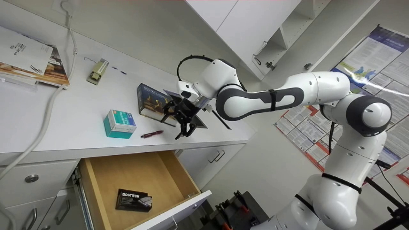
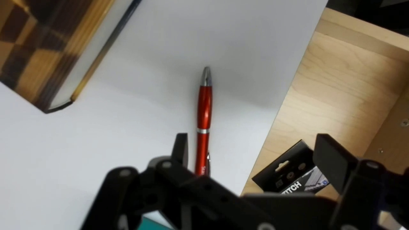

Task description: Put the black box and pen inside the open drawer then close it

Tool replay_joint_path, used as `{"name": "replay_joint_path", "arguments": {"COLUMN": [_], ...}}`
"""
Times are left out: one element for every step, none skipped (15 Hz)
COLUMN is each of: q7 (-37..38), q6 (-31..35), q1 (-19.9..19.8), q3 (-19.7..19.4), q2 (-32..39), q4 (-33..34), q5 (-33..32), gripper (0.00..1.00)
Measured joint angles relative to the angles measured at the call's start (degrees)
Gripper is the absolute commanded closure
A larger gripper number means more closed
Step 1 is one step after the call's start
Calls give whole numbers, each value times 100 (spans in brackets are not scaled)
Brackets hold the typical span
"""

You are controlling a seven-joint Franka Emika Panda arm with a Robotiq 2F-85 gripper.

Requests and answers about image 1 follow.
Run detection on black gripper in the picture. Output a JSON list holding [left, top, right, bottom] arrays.
[[162, 94, 202, 140]]

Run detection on red pen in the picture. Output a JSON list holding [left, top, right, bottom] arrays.
[[139, 129, 165, 139]]

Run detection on small black box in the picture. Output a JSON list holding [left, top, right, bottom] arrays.
[[115, 188, 153, 213]]

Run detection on teal cardboard box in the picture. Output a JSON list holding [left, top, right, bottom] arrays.
[[102, 108, 137, 139]]

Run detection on open wooden drawer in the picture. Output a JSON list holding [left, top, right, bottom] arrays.
[[75, 149, 214, 230]]

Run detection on white lower drawer unit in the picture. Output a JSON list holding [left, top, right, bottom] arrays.
[[0, 158, 82, 230]]

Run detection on white lower cabinet door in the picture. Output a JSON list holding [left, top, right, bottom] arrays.
[[175, 143, 247, 189]]

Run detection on black and red clamp tools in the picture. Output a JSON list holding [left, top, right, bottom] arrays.
[[203, 189, 271, 230]]

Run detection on white upper cabinets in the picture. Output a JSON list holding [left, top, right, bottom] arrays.
[[185, 0, 381, 97]]

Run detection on stack of books and papers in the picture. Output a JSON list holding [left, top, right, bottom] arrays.
[[0, 24, 70, 89]]

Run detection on white cable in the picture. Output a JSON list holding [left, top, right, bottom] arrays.
[[0, 0, 78, 179]]

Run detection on wall poster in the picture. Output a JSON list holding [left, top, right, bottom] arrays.
[[274, 24, 409, 186]]

